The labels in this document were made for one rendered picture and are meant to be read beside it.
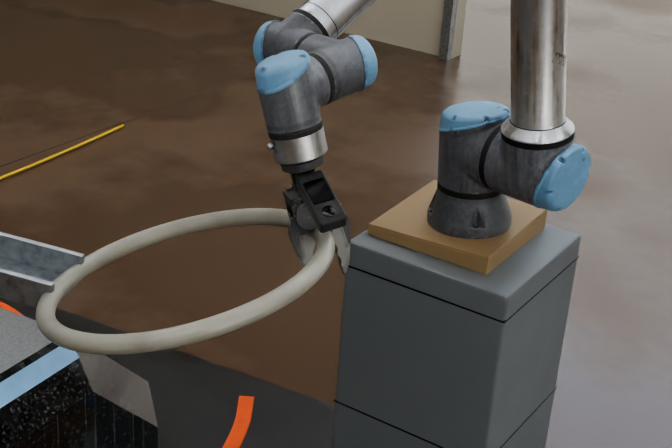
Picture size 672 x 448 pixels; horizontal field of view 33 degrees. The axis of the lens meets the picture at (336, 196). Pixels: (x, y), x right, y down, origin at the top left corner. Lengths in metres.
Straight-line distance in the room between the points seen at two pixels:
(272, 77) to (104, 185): 3.16
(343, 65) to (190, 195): 3.00
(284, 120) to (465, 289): 0.77
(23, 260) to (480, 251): 0.97
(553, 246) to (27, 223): 2.51
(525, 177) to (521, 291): 0.25
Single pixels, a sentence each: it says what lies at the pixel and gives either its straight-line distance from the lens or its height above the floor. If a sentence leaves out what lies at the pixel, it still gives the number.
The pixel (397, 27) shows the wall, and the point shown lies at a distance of 7.07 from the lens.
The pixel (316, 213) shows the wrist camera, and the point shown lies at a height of 1.21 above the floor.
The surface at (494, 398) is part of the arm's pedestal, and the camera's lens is 2.50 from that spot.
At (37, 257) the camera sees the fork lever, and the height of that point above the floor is 1.04.
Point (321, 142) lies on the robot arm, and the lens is 1.82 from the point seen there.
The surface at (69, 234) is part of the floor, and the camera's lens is 4.47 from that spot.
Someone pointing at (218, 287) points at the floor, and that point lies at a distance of 4.08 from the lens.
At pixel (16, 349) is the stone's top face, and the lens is 2.17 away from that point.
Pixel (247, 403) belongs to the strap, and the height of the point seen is 0.02.
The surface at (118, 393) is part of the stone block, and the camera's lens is 2.30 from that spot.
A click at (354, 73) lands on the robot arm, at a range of 1.85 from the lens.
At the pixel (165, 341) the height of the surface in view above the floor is 1.11.
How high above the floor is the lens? 1.96
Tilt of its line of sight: 24 degrees down
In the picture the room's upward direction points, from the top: 4 degrees clockwise
